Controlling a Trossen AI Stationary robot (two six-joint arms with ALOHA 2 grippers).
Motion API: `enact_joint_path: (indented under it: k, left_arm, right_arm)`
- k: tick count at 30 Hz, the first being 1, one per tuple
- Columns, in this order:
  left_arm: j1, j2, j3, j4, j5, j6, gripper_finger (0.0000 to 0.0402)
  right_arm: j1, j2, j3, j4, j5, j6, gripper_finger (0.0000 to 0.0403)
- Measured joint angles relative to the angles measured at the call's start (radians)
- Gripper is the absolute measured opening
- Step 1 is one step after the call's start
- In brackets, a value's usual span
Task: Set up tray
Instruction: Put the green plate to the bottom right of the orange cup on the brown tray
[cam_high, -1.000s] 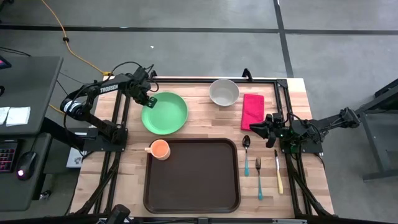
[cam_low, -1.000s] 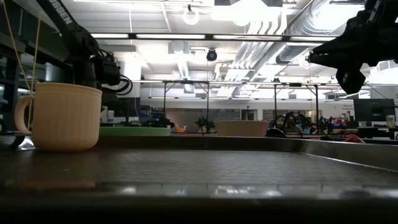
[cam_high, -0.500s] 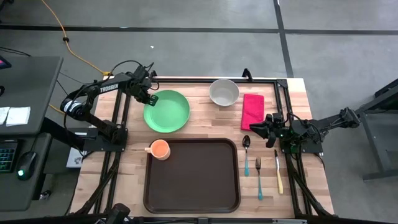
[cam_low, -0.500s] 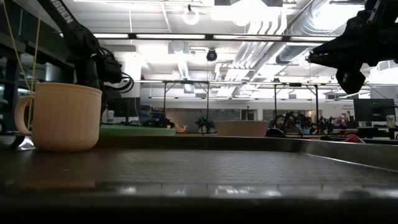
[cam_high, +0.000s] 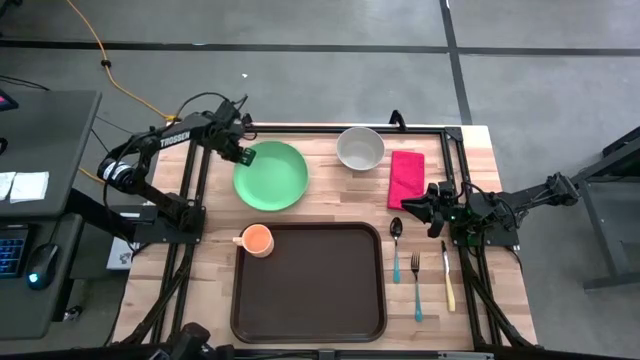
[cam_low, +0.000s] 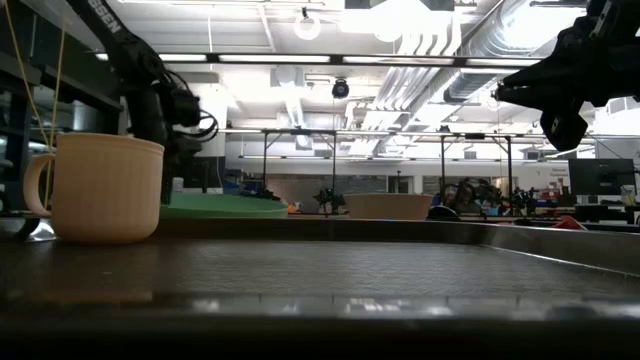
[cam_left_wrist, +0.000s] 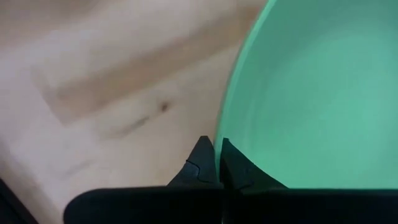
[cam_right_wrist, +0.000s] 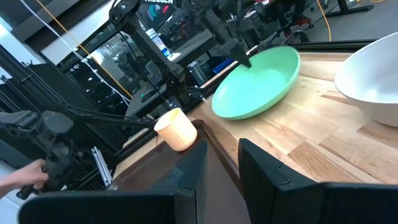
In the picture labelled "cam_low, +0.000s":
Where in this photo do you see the round pendant lamp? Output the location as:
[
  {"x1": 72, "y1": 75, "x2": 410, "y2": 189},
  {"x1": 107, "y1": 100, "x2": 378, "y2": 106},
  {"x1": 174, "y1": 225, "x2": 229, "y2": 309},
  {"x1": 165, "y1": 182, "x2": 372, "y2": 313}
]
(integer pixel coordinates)
[{"x1": 293, "y1": 7, "x2": 322, "y2": 41}]

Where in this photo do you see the black computer monitor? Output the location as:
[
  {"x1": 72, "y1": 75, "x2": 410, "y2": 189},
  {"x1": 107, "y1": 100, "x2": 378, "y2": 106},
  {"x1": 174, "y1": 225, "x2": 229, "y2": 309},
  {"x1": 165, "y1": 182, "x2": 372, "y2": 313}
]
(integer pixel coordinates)
[
  {"x1": 568, "y1": 158, "x2": 637, "y2": 197},
  {"x1": 174, "y1": 156, "x2": 227, "y2": 196}
]

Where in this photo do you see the red cloth napkin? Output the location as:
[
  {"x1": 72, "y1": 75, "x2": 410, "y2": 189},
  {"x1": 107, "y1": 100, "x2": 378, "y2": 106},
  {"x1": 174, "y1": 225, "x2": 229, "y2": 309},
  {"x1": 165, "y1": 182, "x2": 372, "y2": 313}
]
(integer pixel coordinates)
[{"x1": 549, "y1": 215, "x2": 589, "y2": 231}]

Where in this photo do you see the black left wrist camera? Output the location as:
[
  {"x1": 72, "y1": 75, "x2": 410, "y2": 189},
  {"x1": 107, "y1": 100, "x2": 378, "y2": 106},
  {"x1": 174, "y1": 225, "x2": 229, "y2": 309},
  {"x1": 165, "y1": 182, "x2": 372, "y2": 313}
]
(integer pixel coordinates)
[{"x1": 167, "y1": 87, "x2": 202, "y2": 129}]

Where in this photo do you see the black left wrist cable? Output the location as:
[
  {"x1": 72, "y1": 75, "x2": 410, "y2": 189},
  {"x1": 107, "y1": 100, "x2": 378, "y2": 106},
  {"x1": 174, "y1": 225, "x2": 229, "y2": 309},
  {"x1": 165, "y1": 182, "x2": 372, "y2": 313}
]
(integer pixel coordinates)
[{"x1": 163, "y1": 69, "x2": 221, "y2": 146}]

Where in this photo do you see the yellow extension cable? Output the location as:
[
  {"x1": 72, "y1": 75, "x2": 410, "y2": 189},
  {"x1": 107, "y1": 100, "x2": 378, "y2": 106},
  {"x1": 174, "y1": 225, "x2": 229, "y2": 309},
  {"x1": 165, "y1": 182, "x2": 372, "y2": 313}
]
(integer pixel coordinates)
[{"x1": 2, "y1": 0, "x2": 68, "y2": 211}]

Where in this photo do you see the dark brown serving tray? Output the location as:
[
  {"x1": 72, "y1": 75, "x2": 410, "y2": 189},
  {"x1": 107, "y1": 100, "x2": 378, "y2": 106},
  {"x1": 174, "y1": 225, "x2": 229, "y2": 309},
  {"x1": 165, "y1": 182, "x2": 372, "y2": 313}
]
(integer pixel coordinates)
[{"x1": 0, "y1": 215, "x2": 640, "y2": 360}]

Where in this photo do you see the dark background desk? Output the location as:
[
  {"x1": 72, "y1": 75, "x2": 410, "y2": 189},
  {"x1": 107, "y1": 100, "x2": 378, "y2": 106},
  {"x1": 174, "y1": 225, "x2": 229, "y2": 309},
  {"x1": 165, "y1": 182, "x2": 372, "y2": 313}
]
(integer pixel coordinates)
[{"x1": 574, "y1": 202, "x2": 640, "y2": 225}]

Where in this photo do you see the black background gantry frame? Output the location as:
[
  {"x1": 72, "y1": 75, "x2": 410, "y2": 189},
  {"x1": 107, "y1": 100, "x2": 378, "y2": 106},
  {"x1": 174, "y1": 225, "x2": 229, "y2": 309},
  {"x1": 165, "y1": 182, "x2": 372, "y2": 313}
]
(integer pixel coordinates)
[
  {"x1": 439, "y1": 132, "x2": 514, "y2": 201},
  {"x1": 262, "y1": 128, "x2": 339, "y2": 194}
]

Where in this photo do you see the green plate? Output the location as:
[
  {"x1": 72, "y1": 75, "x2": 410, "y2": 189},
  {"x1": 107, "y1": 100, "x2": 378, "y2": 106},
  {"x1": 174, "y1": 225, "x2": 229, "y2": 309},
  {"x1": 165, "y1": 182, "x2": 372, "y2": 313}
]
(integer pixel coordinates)
[{"x1": 159, "y1": 193, "x2": 290, "y2": 219}]

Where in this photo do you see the long overhead light bar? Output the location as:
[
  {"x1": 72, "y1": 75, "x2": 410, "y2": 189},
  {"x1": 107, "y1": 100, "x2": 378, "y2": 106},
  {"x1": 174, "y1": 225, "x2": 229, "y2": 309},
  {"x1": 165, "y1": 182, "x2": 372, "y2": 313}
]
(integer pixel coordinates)
[{"x1": 94, "y1": 51, "x2": 544, "y2": 70}]

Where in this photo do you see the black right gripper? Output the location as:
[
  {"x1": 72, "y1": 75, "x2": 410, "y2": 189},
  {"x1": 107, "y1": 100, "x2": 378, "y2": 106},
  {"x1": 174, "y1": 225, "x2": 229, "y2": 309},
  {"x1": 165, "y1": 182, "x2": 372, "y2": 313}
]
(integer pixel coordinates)
[{"x1": 494, "y1": 19, "x2": 609, "y2": 153}]

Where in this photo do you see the orange ribbed mug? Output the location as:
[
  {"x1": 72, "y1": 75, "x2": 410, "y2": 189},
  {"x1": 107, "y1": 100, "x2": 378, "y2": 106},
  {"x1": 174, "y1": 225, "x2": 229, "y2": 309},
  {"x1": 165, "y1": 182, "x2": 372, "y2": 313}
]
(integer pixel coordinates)
[{"x1": 23, "y1": 132, "x2": 165, "y2": 245}]

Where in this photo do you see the silver ventilation duct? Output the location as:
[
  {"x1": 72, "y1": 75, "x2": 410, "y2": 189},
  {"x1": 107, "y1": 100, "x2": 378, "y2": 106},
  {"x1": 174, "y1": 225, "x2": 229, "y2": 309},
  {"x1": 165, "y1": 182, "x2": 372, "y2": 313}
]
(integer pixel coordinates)
[{"x1": 442, "y1": 0, "x2": 591, "y2": 105}]

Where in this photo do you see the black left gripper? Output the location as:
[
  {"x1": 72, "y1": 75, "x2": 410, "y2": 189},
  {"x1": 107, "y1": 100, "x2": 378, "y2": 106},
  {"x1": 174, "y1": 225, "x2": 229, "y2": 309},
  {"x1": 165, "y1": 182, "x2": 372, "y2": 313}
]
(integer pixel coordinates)
[{"x1": 124, "y1": 83, "x2": 204, "y2": 206}]

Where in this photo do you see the beige bowl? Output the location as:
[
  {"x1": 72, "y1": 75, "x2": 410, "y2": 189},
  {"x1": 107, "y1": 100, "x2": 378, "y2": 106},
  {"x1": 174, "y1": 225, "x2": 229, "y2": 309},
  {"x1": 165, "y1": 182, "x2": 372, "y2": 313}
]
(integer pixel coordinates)
[{"x1": 343, "y1": 193, "x2": 434, "y2": 221}]

